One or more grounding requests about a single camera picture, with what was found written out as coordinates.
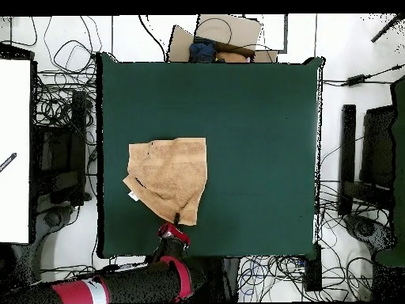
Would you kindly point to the tan terry towel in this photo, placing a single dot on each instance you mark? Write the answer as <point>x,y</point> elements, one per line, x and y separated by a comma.
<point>171,174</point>

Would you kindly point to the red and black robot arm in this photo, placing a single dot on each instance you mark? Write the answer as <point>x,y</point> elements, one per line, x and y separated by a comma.
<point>145,281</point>

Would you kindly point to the grey curved stand foot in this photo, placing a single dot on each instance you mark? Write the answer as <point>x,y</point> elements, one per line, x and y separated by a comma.
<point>50,221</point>

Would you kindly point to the dark green table cloth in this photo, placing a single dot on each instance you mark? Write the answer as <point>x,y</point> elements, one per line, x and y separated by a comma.
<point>269,126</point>

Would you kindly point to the black power strip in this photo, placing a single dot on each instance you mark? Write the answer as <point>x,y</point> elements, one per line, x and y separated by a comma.
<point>313,269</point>

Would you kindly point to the orange cloth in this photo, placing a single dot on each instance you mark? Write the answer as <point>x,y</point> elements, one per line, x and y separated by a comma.
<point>231,57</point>

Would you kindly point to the dark blue cloth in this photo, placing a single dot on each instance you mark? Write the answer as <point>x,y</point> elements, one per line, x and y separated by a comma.
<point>202,50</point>

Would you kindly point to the black pen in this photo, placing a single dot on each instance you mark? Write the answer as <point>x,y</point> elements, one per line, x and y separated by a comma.
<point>8,162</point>

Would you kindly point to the black upright bar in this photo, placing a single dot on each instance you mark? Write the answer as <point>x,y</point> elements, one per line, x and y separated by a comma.
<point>347,152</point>

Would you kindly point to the black stand foot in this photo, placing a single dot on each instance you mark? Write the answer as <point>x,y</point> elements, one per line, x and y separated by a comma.
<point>367,229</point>

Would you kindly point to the brown cardboard box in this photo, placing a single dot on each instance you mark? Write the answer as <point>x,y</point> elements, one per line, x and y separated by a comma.
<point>240,31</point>

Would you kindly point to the black chair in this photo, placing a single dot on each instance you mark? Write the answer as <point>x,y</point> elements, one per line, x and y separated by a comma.
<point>378,148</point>

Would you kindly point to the black power adaptor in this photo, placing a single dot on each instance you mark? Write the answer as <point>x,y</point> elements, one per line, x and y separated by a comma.
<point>356,79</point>

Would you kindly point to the dark green cloth cover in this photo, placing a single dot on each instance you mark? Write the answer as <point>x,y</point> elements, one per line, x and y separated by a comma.
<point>399,158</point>

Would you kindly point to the black rod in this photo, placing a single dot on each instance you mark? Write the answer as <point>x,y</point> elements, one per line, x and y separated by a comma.
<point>387,28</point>

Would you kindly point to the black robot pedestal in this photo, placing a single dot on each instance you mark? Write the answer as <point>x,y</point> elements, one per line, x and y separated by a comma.
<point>231,278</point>

